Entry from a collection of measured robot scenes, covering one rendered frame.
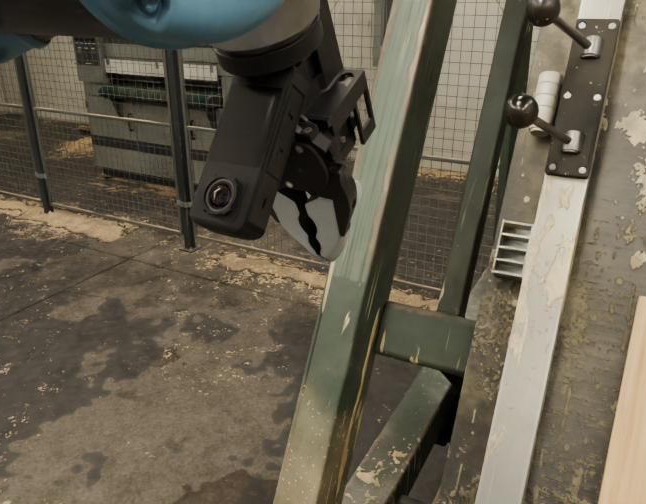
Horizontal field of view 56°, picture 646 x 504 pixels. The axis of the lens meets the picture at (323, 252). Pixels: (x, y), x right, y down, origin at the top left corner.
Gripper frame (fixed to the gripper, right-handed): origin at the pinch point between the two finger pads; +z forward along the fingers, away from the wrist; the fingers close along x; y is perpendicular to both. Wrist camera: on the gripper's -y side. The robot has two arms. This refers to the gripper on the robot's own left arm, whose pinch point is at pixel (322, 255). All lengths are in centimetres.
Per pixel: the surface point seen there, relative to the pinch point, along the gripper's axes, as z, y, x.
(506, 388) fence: 29.9, 8.5, -12.8
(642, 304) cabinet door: 25.0, 21.4, -24.8
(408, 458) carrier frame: 69, 10, 6
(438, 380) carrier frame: 81, 32, 9
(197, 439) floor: 164, 20, 110
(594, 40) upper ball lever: 5.7, 44.0, -13.5
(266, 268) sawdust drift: 230, 144, 176
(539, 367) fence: 28.2, 11.5, -15.8
